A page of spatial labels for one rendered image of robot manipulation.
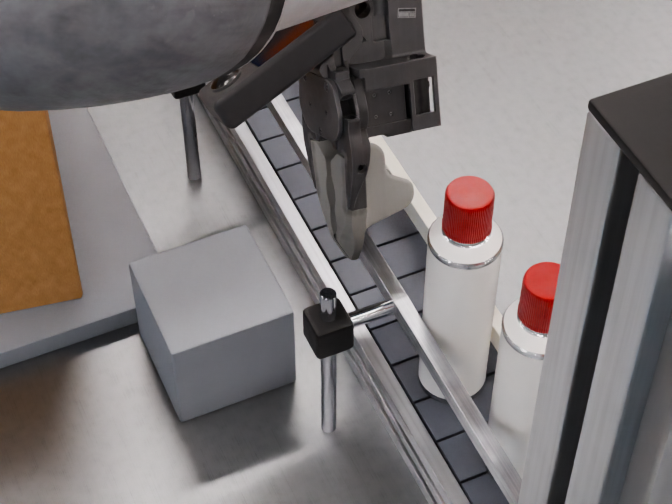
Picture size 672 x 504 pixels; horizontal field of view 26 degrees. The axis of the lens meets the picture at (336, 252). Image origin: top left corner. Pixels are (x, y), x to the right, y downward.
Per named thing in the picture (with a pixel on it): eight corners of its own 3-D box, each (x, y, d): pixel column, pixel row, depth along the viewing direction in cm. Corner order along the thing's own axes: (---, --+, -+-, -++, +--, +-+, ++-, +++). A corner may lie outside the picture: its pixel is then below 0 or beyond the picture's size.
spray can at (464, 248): (497, 390, 110) (524, 206, 95) (436, 414, 109) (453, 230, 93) (466, 341, 113) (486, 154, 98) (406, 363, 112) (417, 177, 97)
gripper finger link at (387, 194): (426, 256, 109) (417, 138, 106) (354, 273, 107) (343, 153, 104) (407, 244, 112) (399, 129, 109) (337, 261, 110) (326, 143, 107)
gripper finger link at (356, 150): (376, 212, 105) (366, 93, 102) (357, 216, 104) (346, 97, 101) (349, 196, 109) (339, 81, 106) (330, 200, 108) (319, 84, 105)
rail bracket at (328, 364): (403, 416, 115) (411, 281, 102) (319, 448, 113) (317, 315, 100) (386, 385, 117) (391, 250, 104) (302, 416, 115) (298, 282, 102)
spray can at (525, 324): (567, 476, 105) (607, 295, 90) (504, 501, 104) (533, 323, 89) (532, 421, 108) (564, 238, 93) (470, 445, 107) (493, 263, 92)
